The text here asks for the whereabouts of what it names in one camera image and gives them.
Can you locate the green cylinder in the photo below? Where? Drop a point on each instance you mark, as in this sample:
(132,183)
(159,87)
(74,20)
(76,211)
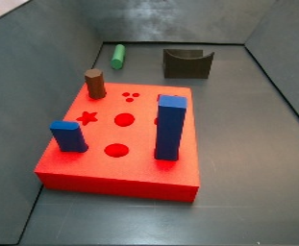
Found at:
(117,58)

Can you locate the red shape sorter board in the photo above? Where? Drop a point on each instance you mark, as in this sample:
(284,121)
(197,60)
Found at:
(117,165)

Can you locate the tall blue rectangular block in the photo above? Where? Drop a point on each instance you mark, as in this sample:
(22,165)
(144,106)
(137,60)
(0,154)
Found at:
(171,110)

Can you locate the brown hexagonal peg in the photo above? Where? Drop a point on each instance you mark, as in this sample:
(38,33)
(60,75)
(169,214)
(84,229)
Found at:
(94,83)

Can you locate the short blue rounded block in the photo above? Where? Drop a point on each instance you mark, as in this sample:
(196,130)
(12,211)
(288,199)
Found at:
(68,136)

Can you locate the black curved cradle stand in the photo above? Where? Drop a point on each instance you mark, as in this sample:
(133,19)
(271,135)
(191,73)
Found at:
(185,64)

